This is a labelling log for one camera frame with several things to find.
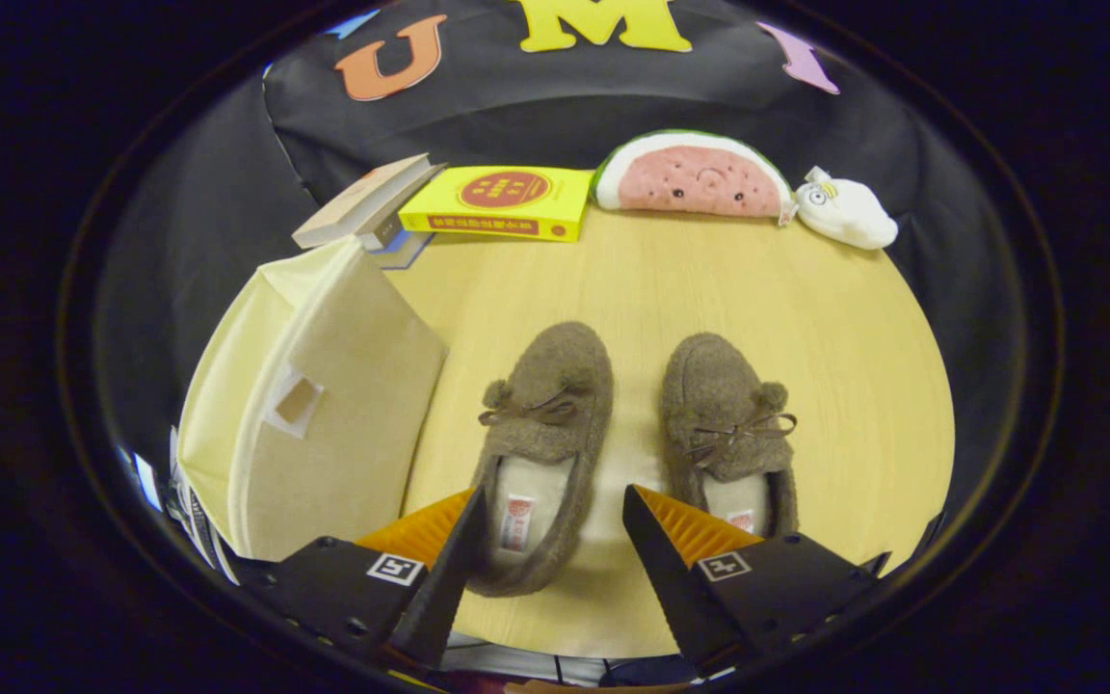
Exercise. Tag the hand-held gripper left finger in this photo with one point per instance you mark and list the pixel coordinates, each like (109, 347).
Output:
(444, 588)

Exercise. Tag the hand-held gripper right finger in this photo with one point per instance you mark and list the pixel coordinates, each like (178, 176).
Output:
(671, 588)

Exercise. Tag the brown fuzzy slipper shoe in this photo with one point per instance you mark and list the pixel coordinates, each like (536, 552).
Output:
(719, 386)
(555, 366)

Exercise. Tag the beige fabric storage box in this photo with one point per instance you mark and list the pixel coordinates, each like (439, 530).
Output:
(353, 386)

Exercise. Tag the striped white object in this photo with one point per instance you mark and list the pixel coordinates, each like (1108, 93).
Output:
(191, 511)

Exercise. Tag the blue book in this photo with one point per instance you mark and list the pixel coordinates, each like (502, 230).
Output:
(410, 253)

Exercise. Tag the grey book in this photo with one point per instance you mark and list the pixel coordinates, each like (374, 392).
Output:
(389, 233)

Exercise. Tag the beige cover book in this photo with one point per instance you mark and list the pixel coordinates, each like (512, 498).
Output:
(362, 202)

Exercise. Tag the yellow book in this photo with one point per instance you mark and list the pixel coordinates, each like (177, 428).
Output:
(569, 198)

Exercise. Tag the watermelon slice plush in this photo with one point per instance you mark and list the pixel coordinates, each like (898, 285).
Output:
(690, 178)

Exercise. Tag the white plush toy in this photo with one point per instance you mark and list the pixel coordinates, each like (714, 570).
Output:
(849, 217)

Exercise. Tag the black backdrop cloth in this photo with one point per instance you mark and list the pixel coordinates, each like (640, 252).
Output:
(516, 125)

